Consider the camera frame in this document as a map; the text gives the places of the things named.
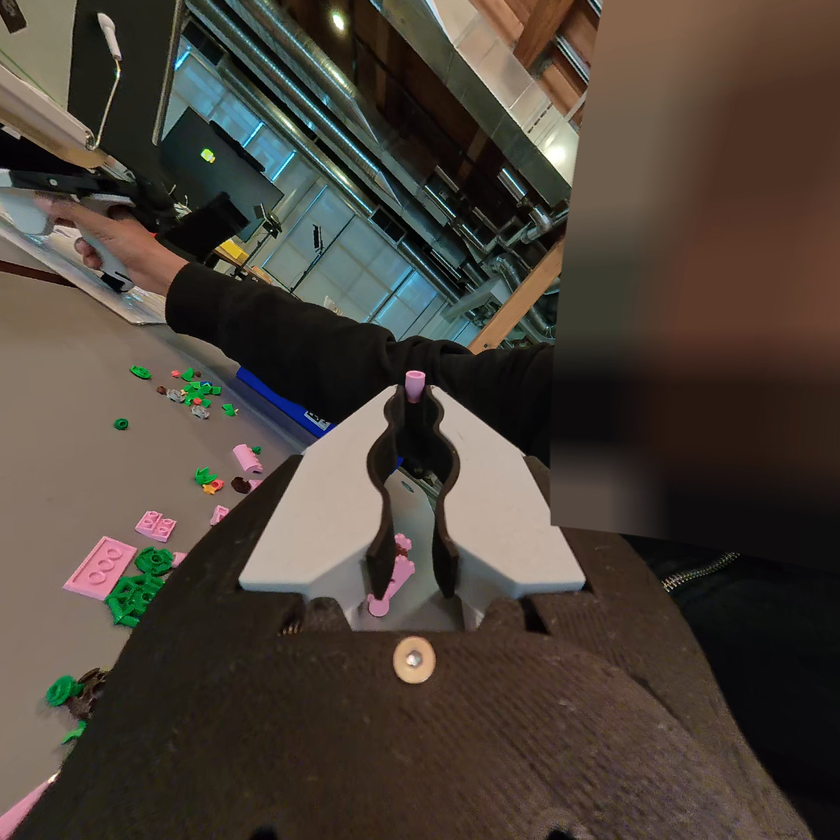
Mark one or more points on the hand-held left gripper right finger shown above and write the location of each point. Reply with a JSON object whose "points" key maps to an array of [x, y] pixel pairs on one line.
{"points": [[505, 525]]}

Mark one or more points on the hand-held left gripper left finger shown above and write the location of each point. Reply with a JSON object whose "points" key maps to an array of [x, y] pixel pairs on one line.
{"points": [[308, 525]]}

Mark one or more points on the small pink cone brick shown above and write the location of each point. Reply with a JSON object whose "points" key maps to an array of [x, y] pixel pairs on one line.
{"points": [[415, 384]]}

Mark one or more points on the person's right forearm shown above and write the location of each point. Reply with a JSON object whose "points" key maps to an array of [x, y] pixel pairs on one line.
{"points": [[295, 341]]}

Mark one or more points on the person's right hand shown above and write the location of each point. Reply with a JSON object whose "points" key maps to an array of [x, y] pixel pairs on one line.
{"points": [[141, 256]]}

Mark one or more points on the white projector screen bar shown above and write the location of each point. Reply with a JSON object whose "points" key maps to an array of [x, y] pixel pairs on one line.
{"points": [[39, 108]]}

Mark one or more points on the dark brown swirl toy piece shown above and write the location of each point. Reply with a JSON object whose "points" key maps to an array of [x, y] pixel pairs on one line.
{"points": [[240, 485]]}

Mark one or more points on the pink and brown brick assembly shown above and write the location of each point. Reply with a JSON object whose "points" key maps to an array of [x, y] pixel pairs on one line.
{"points": [[400, 574]]}

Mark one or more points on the white printed instruction sheet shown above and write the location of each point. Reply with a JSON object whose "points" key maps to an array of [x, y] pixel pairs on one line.
{"points": [[98, 295]]}

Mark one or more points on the blue plastic bin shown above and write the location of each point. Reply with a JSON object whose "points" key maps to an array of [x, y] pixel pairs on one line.
{"points": [[289, 407]]}

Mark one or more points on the black monitor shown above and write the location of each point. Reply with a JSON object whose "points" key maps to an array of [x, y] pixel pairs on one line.
{"points": [[197, 190]]}

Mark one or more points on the black office chair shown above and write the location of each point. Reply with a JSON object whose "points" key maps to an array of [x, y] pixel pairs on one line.
{"points": [[210, 226]]}

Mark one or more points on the yellow box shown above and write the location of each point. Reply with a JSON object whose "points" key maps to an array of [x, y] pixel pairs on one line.
{"points": [[237, 250]]}

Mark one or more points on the scatter of green toy pieces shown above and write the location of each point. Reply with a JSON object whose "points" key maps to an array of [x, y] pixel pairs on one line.
{"points": [[141, 372]]}

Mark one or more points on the black light stand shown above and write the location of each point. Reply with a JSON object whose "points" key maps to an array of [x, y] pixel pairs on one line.
{"points": [[270, 226], [313, 253]]}

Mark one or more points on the scatter of pink toy bricks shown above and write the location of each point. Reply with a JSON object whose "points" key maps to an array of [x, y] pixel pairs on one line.
{"points": [[98, 568]]}

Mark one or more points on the wooden support beam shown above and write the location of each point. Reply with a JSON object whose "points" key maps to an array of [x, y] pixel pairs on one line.
{"points": [[518, 302]]}

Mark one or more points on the silver ventilation duct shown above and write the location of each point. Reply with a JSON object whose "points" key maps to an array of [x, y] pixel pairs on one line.
{"points": [[315, 65]]}

